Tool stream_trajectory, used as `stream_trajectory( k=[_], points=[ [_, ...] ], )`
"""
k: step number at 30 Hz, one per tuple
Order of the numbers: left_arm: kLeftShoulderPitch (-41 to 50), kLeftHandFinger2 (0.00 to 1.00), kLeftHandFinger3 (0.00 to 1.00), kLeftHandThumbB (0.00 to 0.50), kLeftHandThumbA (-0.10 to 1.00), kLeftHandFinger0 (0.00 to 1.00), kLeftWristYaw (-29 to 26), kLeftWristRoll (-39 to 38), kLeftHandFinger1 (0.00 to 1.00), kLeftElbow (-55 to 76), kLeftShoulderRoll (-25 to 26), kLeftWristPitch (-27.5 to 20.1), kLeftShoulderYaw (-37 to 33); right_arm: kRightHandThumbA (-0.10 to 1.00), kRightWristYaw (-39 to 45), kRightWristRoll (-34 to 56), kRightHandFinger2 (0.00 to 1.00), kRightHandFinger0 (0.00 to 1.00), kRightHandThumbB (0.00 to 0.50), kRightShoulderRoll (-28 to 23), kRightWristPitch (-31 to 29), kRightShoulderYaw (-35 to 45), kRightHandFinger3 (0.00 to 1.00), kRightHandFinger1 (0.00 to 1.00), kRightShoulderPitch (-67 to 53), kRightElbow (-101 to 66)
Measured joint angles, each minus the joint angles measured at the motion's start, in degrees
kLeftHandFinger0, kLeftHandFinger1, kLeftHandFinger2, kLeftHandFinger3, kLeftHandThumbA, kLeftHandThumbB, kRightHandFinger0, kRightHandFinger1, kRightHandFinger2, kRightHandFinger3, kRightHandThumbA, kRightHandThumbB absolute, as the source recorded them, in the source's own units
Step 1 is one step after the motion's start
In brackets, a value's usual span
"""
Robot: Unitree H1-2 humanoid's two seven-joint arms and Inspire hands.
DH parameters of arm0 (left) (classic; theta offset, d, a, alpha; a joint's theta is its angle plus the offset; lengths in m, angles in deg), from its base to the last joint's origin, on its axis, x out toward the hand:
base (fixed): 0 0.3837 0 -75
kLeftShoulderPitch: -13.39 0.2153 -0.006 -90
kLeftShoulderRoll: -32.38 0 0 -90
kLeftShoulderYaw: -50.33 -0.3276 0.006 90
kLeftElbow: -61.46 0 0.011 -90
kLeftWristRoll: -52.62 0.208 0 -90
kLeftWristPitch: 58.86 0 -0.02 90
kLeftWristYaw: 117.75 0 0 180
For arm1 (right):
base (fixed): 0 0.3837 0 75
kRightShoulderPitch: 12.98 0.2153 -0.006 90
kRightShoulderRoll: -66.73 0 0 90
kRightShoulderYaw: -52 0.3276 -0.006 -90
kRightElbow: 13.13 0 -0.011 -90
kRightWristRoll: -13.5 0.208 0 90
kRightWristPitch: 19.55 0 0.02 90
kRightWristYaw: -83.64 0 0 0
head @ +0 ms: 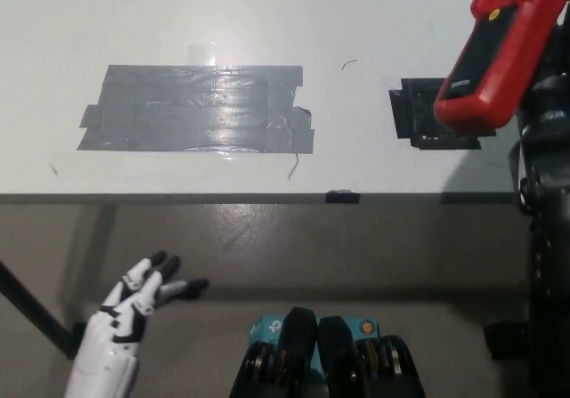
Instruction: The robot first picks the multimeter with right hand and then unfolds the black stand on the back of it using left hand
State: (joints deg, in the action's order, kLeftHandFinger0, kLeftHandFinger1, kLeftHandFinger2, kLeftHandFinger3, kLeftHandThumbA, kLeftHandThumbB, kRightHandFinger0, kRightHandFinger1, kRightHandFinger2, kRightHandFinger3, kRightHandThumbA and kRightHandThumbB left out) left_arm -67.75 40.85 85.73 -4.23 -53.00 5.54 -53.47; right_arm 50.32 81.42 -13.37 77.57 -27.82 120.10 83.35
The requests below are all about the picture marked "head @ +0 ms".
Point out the black diagonal table leg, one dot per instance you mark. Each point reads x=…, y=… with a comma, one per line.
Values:
x=31, y=302

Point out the red multimeter with black stand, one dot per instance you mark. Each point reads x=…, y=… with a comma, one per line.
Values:
x=512, y=59

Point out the black tape patch on table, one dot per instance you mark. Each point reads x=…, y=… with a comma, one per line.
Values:
x=414, y=113

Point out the large grey duct tape patch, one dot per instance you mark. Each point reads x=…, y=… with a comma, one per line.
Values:
x=191, y=108

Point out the small black tape on edge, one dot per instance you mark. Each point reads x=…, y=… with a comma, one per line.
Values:
x=342, y=197

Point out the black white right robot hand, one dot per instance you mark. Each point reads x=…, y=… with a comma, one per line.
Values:
x=556, y=82

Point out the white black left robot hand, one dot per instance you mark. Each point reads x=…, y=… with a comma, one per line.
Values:
x=107, y=349

